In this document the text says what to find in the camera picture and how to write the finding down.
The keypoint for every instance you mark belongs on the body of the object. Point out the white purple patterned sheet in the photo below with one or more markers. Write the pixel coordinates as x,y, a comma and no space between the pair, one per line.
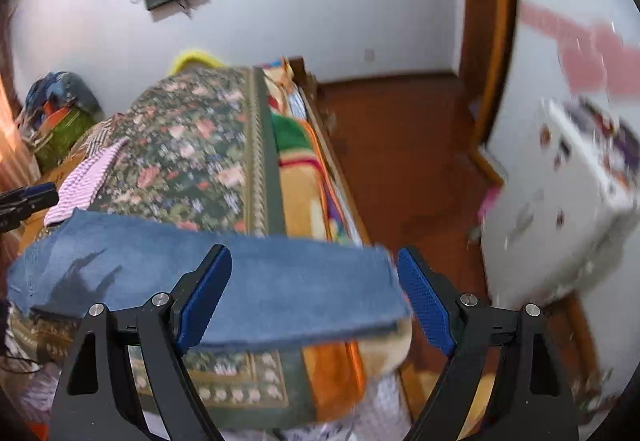
380,411

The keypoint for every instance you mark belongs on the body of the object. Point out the pink striped garment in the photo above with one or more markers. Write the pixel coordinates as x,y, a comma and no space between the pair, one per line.
82,181

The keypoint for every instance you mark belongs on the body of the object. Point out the blue jeans pants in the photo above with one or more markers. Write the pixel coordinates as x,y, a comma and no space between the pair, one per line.
280,281

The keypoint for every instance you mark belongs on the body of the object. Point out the orange plush blanket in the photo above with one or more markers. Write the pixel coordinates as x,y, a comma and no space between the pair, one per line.
300,201

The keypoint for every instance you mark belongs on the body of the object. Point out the wooden bed frame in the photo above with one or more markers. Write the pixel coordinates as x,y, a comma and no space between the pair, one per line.
297,68

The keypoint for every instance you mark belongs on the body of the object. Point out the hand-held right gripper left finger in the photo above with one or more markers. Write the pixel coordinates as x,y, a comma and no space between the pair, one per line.
205,301

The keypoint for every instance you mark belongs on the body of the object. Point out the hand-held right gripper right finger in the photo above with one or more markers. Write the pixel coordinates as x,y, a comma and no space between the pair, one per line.
425,296

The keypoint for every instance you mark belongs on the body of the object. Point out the patchwork bed sheet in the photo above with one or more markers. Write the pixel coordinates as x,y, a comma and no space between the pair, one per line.
97,136

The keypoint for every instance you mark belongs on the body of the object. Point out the white sticker-covered cabinet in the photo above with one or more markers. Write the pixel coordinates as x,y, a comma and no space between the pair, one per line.
550,221

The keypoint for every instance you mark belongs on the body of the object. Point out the yellow foam tube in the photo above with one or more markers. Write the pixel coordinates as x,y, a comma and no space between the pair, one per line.
190,57

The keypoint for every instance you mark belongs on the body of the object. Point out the white wall socket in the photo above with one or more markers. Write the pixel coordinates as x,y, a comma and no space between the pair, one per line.
370,55

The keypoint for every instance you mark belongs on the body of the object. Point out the dark floral blanket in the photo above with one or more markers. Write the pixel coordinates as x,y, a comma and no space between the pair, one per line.
190,146

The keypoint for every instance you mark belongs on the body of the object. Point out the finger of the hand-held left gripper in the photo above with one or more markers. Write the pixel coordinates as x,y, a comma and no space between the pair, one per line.
25,212
40,192

